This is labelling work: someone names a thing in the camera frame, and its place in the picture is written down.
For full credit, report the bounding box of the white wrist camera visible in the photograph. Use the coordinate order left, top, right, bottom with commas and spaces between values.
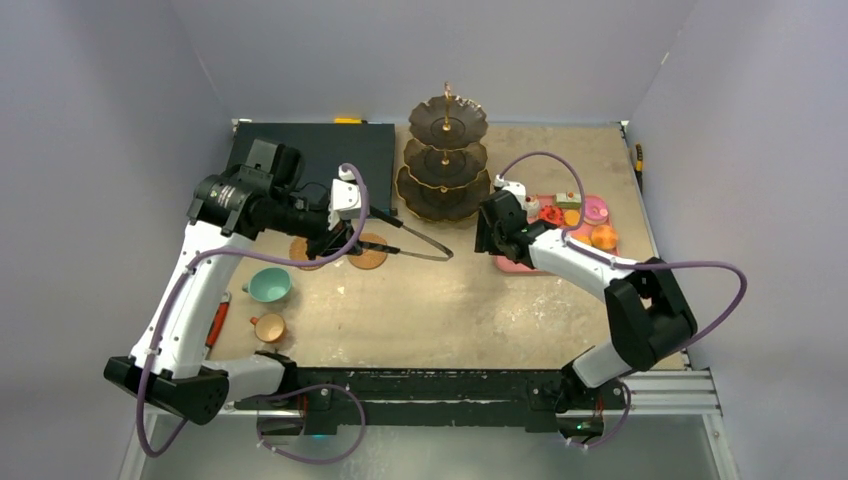
328, 165, 362, 229
493, 174, 541, 218

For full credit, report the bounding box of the blue network switch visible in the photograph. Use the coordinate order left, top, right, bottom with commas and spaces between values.
227, 122, 397, 215

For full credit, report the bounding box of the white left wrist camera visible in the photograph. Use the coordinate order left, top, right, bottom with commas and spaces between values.
328, 165, 362, 229

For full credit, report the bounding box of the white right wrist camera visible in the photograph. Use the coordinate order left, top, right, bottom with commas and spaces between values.
493, 174, 541, 218

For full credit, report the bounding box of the yellow black tool on wall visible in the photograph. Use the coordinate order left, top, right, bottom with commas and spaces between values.
634, 143, 644, 174

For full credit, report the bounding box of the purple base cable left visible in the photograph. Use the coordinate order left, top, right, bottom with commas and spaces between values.
256, 378, 367, 465

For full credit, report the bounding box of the teal teacup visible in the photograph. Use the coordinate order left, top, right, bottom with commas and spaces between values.
242, 267, 293, 303

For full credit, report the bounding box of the woven rattan coaster right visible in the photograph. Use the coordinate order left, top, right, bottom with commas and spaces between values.
347, 233, 389, 270

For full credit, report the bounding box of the three-tier dark cake stand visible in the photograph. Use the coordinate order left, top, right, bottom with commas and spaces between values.
395, 82, 491, 222

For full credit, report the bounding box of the green matcha cake bar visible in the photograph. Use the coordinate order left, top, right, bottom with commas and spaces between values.
553, 192, 583, 210

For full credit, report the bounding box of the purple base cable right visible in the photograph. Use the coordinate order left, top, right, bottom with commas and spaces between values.
564, 377, 632, 452

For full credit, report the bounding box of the red handled tool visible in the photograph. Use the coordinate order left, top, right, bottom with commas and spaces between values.
204, 291, 231, 353

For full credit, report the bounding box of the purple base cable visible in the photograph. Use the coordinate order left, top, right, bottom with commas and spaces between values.
564, 377, 632, 452
256, 378, 367, 465

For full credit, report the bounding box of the yellow cracker biscuit upper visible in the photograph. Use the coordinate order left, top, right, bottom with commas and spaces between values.
563, 210, 581, 227

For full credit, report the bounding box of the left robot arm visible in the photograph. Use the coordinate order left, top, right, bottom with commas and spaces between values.
104, 139, 384, 425

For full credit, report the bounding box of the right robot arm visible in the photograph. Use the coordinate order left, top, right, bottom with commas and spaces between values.
367, 182, 697, 407

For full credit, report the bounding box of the copper teacup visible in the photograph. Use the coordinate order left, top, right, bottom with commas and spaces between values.
250, 313, 287, 344

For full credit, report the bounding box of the golden bread bun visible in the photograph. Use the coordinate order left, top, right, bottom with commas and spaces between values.
590, 225, 619, 251

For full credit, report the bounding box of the woven rattan coaster left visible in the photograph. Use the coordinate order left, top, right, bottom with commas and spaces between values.
289, 237, 322, 271

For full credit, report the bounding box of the woven rattan coaster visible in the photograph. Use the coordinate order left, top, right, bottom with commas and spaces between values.
347, 233, 389, 270
289, 237, 322, 271

